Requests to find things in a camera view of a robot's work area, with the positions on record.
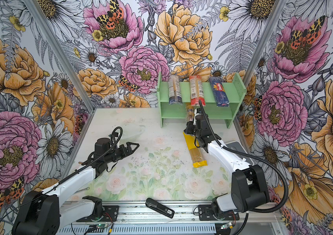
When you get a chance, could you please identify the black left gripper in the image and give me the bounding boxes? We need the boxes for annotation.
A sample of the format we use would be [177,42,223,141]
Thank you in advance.
[105,142,140,163]

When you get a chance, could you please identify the yellow pasta bag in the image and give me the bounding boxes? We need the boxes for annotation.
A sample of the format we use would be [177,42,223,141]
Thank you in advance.
[183,132,207,168]

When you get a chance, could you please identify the blue and clear spaghetti bag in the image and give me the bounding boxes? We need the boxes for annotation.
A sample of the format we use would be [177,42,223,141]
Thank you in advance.
[186,103,195,122]

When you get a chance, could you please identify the blue Barilla spaghetti bag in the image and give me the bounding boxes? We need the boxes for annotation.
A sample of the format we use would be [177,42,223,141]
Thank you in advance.
[209,76,230,107]

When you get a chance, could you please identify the red spaghetti bag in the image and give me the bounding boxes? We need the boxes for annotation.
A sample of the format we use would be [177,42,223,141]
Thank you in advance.
[189,75,206,106]

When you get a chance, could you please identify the clear spaghetti bag dark ends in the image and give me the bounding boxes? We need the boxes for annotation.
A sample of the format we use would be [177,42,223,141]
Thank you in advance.
[168,75,183,105]

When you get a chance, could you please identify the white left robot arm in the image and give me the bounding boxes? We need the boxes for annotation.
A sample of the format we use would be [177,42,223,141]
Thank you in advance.
[12,138,140,235]

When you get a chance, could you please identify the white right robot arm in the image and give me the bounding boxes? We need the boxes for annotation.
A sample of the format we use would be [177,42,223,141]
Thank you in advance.
[184,114,270,216]

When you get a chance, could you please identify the green wooden shelf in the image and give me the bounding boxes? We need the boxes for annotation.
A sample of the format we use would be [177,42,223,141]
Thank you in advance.
[157,72,247,128]

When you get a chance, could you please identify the white grey tissue box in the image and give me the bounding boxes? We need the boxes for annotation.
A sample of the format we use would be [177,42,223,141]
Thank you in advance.
[226,141,254,165]

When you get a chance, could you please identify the black handheld device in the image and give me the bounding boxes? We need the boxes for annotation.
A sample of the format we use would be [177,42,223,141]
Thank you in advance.
[146,198,175,218]

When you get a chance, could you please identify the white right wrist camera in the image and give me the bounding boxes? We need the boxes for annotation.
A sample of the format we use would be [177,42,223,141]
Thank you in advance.
[193,108,201,125]

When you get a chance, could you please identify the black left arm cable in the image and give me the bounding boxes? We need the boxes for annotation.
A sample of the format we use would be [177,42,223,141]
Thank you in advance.
[10,126,123,227]

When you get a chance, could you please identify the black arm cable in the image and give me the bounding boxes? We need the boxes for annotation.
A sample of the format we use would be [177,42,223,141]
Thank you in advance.
[10,126,123,227]
[198,99,290,235]

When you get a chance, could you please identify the aluminium frame rail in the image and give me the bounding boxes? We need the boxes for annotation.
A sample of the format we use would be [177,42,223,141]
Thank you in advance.
[55,201,289,235]

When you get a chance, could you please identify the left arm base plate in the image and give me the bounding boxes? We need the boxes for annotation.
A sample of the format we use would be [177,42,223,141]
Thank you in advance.
[91,205,119,222]

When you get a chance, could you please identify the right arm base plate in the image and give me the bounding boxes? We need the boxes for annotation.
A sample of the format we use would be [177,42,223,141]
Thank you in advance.
[194,203,240,221]

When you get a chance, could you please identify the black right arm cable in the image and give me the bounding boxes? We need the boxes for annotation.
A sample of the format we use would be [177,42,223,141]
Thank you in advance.
[198,99,290,235]

